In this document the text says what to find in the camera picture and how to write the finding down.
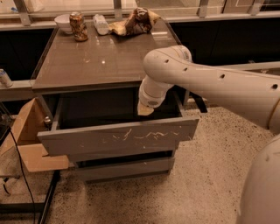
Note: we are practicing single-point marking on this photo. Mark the grey drawer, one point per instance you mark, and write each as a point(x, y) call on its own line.
point(117, 140)
point(169, 152)
point(120, 171)

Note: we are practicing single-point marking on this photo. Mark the grey bottom drawer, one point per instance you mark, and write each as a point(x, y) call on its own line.
point(120, 171)

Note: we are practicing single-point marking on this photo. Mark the grey top drawer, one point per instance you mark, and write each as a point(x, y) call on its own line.
point(117, 140)

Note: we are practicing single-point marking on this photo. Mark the open cardboard box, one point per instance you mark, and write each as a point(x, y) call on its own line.
point(29, 122)

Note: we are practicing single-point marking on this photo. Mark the white can on ledge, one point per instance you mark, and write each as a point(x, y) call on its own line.
point(5, 79)

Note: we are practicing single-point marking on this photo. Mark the grey middle drawer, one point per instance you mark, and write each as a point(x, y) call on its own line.
point(169, 152)

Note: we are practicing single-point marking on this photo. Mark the white bowl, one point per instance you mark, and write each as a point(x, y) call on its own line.
point(63, 22)

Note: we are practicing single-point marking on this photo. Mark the clear plastic water bottle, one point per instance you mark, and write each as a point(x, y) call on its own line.
point(101, 24)

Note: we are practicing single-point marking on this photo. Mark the grey drawer cabinet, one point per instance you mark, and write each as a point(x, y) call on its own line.
point(102, 57)

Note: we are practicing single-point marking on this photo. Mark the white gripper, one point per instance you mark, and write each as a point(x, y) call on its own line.
point(148, 100)

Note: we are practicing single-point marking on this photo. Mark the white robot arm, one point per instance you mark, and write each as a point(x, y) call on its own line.
point(253, 96)

